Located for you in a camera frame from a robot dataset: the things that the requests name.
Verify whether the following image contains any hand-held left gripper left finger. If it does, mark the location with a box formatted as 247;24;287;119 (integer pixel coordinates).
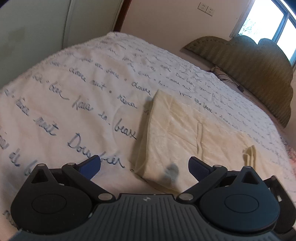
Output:
28;155;116;205

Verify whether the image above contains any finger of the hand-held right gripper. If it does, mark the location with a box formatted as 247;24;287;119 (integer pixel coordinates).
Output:
263;175;289;204

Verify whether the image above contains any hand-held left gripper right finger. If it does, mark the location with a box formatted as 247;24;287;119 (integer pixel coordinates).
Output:
176;156;267;202

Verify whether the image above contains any cream blanket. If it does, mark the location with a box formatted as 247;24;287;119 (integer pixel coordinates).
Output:
131;89;292;195

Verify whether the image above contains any patterned cloth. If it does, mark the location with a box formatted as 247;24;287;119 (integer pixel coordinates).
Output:
279;136;296;165

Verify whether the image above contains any white script printed blanket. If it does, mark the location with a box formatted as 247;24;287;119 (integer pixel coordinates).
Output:
0;31;296;232

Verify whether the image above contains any grey striped pillow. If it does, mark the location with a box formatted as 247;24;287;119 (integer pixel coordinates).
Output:
210;65;240;87

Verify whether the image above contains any olive padded headboard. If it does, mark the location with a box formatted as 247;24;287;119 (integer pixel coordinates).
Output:
183;35;294;128

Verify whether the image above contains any white floral wardrobe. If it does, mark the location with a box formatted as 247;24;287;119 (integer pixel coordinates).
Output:
0;0;126;89

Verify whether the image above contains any window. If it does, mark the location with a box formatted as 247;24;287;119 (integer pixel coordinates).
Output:
230;0;296;70

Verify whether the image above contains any black charger cable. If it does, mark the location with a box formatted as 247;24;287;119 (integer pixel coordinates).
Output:
219;77;245;92

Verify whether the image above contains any brown wooden door frame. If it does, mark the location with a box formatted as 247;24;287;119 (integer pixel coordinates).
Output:
115;0;134;33

